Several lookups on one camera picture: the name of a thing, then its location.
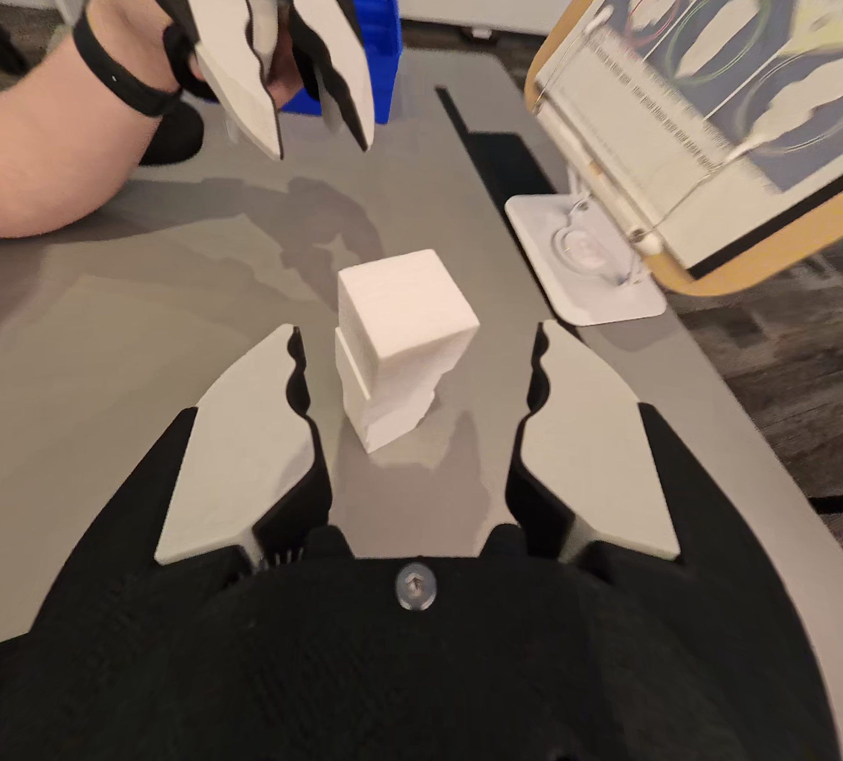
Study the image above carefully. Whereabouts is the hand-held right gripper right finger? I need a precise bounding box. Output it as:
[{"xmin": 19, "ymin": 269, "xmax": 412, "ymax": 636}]
[{"xmin": 506, "ymin": 320, "xmax": 681, "ymax": 567}]

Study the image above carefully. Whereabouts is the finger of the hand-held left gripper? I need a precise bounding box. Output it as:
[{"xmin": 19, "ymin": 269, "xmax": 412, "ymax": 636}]
[
  {"xmin": 177, "ymin": 0, "xmax": 285, "ymax": 162},
  {"xmin": 288, "ymin": 0, "xmax": 378, "ymax": 153}
]

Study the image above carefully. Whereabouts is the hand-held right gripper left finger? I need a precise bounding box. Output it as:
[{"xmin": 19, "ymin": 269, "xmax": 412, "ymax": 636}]
[{"xmin": 155, "ymin": 323, "xmax": 332, "ymax": 567}]

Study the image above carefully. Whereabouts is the person's left forearm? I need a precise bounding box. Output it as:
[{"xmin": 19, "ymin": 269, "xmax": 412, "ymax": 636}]
[{"xmin": 0, "ymin": 37, "xmax": 162, "ymax": 240}]

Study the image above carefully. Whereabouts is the person's left hand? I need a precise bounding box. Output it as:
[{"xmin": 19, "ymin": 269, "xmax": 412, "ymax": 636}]
[{"xmin": 86, "ymin": 0, "xmax": 185, "ymax": 98}]

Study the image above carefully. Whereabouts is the blue plastic bin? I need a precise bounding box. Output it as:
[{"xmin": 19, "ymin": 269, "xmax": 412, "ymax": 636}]
[{"xmin": 280, "ymin": 0, "xmax": 404, "ymax": 125}]

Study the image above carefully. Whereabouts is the black wrist band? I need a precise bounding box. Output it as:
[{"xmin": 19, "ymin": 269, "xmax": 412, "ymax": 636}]
[{"xmin": 71, "ymin": 11, "xmax": 182, "ymax": 118}]

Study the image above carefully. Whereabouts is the wooden board document stand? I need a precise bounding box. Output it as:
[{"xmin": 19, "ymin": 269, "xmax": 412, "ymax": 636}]
[{"xmin": 504, "ymin": 0, "xmax": 843, "ymax": 327}]

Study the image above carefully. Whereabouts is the printed paper sheet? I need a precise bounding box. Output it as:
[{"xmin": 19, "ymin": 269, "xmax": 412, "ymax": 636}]
[{"xmin": 537, "ymin": 0, "xmax": 843, "ymax": 268}]

